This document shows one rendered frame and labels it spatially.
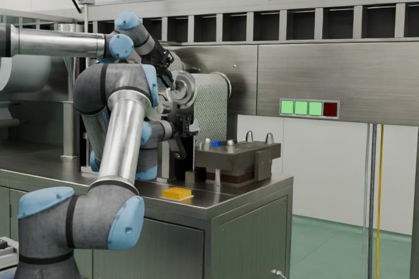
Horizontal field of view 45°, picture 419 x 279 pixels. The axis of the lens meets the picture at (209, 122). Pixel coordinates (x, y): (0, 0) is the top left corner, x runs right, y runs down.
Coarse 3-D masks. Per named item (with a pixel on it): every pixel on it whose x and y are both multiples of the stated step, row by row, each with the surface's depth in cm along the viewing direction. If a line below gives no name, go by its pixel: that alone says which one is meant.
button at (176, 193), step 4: (172, 188) 171; (176, 188) 171; (180, 188) 171; (164, 192) 167; (168, 192) 166; (172, 192) 166; (176, 192) 165; (180, 192) 165; (184, 192) 167; (188, 192) 169; (164, 196) 168; (168, 196) 167; (172, 196) 166; (176, 196) 165; (180, 196) 165; (184, 196) 167; (188, 196) 169
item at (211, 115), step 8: (200, 104) 195; (208, 104) 200; (216, 104) 205; (224, 104) 210; (200, 112) 195; (208, 112) 200; (216, 112) 205; (224, 112) 210; (200, 120) 196; (208, 120) 200; (216, 120) 205; (224, 120) 211; (200, 128) 196; (208, 128) 201; (216, 128) 206; (224, 128) 211; (200, 136) 196; (208, 136) 201; (216, 136) 206; (224, 136) 212
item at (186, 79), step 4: (176, 76) 194; (180, 76) 193; (184, 76) 192; (184, 80) 192; (188, 80) 191; (188, 84) 191; (192, 84) 191; (188, 88) 191; (192, 88) 190; (168, 92) 196; (188, 92) 191; (192, 92) 191; (172, 96) 196; (188, 96) 191; (172, 100) 196; (176, 100) 194; (180, 100) 194; (184, 100) 193; (188, 100) 192; (180, 104) 194; (184, 104) 194
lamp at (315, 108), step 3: (309, 102) 200; (312, 102) 199; (315, 102) 198; (309, 105) 200; (312, 105) 199; (315, 105) 198; (318, 105) 198; (321, 105) 197; (309, 108) 200; (312, 108) 199; (315, 108) 199; (318, 108) 198; (321, 108) 197; (309, 111) 200; (312, 111) 199; (315, 111) 199; (318, 111) 198; (309, 114) 200; (312, 114) 199; (315, 114) 199; (318, 114) 198
